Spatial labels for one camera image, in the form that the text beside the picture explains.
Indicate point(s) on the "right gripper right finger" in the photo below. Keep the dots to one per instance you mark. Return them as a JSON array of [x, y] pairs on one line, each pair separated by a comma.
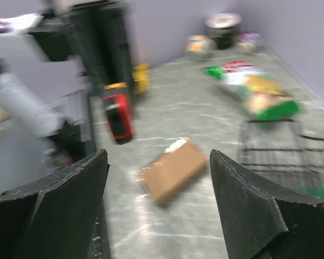
[[262, 219]]

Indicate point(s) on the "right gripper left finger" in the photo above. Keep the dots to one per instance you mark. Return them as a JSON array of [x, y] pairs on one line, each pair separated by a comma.
[[54, 217]]

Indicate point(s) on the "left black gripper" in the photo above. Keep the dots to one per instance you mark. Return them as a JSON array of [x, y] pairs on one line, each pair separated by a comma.
[[95, 33]]

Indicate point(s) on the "red black utility knife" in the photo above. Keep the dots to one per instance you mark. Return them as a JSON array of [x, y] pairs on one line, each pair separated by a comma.
[[118, 111]]

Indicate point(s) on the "brown cardboard express box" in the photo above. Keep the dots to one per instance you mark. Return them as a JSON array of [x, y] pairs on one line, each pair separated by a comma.
[[181, 163]]

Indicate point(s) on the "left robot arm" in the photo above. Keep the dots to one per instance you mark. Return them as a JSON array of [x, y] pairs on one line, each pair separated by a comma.
[[23, 90]]

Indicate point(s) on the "orange white yogurt cup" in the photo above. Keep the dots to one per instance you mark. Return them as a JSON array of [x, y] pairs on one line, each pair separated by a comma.
[[200, 47]]

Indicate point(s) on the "green white chips bag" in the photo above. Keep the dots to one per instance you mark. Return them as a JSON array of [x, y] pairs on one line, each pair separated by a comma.
[[262, 96]]

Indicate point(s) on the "black tall yogurt cup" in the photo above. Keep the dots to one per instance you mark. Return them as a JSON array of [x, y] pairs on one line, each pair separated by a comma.
[[223, 29]]

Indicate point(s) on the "purple yogurt cup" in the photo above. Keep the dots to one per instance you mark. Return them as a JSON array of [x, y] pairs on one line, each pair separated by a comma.
[[250, 42]]

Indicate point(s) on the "black wire rack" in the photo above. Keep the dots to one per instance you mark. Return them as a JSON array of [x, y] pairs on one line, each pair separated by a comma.
[[283, 152]]

